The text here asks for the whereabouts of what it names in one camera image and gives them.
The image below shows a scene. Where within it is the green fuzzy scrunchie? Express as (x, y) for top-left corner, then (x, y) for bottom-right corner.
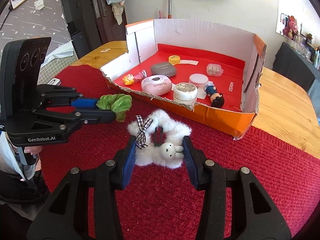
(96, 94), (132, 122)

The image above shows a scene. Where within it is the white fluffy star hairclip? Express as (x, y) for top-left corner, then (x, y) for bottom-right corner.
(127, 109), (191, 169)

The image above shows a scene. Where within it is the pink girl figurine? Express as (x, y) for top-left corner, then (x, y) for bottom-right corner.
(122, 70), (147, 86)

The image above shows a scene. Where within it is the blue boy figurine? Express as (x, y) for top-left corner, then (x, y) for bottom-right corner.
(203, 81), (225, 108)

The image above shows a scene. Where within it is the white glitter jar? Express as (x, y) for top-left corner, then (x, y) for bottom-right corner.
(173, 82), (198, 106)

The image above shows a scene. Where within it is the pink round device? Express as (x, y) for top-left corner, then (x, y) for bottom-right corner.
(141, 75), (172, 96)

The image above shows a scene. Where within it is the pink white round compact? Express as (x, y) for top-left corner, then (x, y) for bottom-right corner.
(189, 73), (209, 88)

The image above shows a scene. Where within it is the taupe rounded case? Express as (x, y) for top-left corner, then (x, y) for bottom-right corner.
(151, 62), (177, 77)

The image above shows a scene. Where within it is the clear small pill box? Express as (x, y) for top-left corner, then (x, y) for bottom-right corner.
(206, 63), (223, 77)

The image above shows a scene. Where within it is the yellow round cap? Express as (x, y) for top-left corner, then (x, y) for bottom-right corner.
(168, 55), (181, 65)

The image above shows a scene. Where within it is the person's hand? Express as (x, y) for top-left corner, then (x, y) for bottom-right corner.
(24, 146), (43, 159)

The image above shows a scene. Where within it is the white blue square device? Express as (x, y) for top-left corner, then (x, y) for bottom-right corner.
(48, 78), (61, 86)

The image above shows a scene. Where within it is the small beige table tag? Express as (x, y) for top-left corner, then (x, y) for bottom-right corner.
(100, 48), (111, 53)

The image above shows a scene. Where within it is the orange white cardboard box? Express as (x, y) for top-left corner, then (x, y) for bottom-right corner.
(101, 19), (266, 139)

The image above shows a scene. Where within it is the red MINISO bag liner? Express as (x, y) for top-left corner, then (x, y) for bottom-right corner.
(114, 43), (245, 112)

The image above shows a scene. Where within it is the orange silver mop pole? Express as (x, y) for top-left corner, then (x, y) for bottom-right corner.
(168, 0), (172, 18)

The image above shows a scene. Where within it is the pink plush rabbit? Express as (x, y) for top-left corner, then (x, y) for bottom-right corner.
(283, 16), (298, 40)

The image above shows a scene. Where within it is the wall mirror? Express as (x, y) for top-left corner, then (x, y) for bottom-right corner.
(276, 0), (319, 47)

